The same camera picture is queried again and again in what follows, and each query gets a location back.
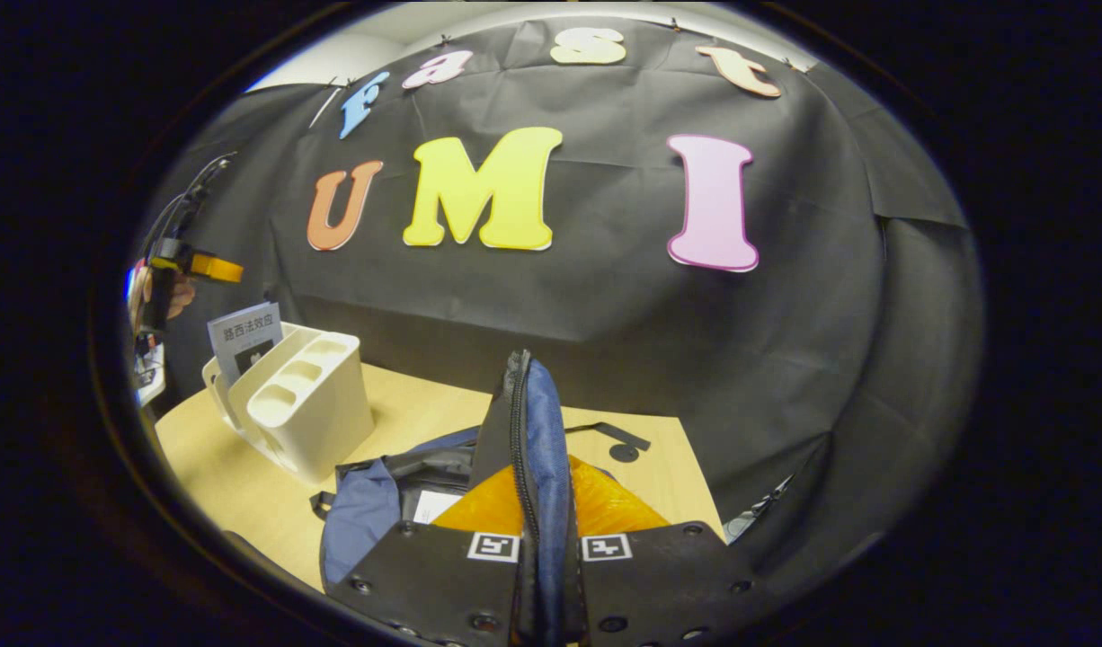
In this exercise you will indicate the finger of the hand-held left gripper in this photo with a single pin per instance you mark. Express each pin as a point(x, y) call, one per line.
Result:
point(211, 268)

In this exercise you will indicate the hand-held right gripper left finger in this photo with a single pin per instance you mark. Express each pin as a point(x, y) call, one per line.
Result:
point(425, 575)

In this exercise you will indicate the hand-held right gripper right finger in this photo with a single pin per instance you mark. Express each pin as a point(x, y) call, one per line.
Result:
point(659, 584)

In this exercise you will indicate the white book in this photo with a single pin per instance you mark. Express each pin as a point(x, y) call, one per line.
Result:
point(436, 505)

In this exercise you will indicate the blue-grey book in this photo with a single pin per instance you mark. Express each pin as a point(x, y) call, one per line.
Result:
point(245, 334)

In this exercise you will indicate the white plastic bookshelf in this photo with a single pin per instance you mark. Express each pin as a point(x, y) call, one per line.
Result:
point(322, 413)

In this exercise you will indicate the blue schoolbag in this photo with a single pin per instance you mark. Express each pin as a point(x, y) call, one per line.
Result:
point(542, 431)

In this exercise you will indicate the black backdrop cloth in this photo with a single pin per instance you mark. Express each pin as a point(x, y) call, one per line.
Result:
point(605, 314)

